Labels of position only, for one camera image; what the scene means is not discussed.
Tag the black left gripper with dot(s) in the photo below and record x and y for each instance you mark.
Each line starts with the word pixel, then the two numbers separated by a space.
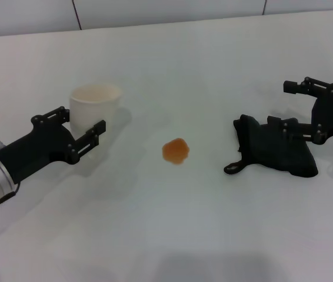
pixel 37 147

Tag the white paper cup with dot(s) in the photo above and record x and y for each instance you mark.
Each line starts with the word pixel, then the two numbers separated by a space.
pixel 96 108

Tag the dark blue rag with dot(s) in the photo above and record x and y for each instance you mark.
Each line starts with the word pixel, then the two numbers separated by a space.
pixel 260 147

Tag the brown water stain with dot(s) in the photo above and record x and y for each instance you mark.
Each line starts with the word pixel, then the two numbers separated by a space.
pixel 175 151

